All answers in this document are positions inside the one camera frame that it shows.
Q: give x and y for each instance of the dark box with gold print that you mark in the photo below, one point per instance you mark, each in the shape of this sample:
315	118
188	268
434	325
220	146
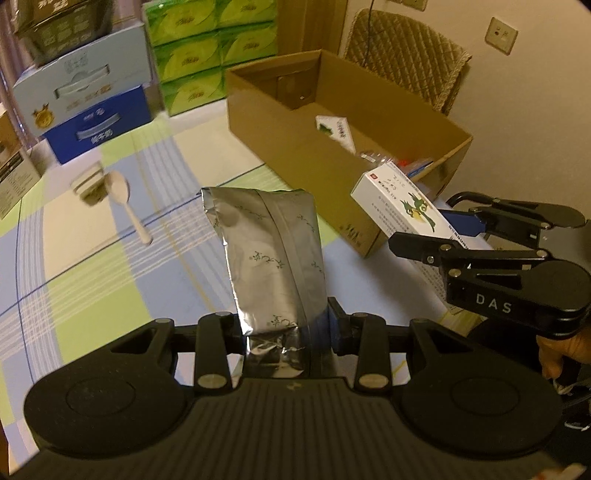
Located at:
60	32

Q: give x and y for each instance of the stack of green tissue packs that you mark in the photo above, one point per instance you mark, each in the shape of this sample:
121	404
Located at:
194	55

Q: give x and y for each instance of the chair with quilted cover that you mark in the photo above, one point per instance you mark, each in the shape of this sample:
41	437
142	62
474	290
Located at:
406	50

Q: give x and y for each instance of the blue and white carton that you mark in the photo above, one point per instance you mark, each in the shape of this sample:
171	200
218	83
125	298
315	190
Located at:
92	124

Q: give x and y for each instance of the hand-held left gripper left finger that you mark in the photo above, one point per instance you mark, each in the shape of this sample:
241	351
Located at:
212	341

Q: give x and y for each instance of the white product box with photo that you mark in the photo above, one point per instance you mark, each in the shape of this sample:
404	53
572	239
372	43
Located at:
11	180

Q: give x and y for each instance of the person's right hand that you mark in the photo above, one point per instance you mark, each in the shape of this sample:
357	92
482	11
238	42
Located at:
554	357

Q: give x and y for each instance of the green and white box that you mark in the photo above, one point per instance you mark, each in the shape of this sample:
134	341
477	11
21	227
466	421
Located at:
334	129

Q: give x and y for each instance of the blue and white box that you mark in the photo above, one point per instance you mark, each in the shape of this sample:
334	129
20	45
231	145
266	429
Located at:
419	168

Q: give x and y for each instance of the white box with bird print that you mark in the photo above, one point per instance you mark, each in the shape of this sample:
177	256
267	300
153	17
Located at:
397	203

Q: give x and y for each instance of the large cardboard box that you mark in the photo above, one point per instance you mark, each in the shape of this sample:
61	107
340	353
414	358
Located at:
295	134

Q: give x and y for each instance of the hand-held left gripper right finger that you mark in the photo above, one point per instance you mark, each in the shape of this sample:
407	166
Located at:
340	332

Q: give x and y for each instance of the silver foil bag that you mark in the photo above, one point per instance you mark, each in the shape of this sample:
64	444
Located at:
268	258

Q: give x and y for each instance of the plaid cloth desktop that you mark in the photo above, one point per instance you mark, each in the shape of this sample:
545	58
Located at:
115	277

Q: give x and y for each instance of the white rice spoon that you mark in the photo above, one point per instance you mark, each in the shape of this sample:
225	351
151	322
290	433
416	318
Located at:
116	184

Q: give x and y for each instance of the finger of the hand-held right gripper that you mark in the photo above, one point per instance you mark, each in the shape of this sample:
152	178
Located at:
466	224
415	247

